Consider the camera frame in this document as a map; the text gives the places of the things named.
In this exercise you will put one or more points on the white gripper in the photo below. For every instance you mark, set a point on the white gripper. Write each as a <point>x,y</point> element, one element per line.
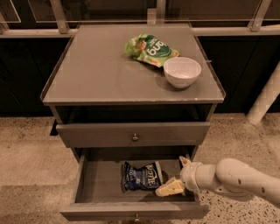
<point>188,175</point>

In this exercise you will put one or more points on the blue chip bag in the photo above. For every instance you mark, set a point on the blue chip bag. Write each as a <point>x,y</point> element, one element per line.
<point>148,177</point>

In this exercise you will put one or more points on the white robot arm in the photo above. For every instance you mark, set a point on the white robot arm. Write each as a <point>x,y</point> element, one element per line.
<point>230,178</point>

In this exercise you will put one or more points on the brass top drawer knob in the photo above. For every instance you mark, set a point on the brass top drawer knob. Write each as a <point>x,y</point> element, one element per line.
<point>135,137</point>

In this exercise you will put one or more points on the brass drawer knob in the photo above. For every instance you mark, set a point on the brass drawer knob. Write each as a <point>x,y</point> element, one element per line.
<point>135,137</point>
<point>136,219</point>

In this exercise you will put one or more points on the brass middle drawer knob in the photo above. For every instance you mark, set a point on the brass middle drawer knob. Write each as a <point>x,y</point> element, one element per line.
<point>136,219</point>

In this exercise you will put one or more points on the open grey middle drawer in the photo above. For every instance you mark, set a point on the open grey middle drawer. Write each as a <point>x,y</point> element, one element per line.
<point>99,195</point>

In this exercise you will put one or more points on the closed grey top drawer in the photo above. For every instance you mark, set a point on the closed grey top drawer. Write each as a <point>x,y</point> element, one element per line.
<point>90,135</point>

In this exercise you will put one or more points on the grey drawer cabinet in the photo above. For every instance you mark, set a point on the grey drawer cabinet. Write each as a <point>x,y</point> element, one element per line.
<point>96,82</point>

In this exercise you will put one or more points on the green chip bag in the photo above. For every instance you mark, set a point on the green chip bag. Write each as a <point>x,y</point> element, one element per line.
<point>148,49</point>

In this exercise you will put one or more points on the white bowl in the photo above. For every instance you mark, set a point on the white bowl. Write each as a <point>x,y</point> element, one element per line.
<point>181,72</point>

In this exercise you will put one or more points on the metal railing frame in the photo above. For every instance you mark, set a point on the metal railing frame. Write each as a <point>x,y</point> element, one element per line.
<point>48,18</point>

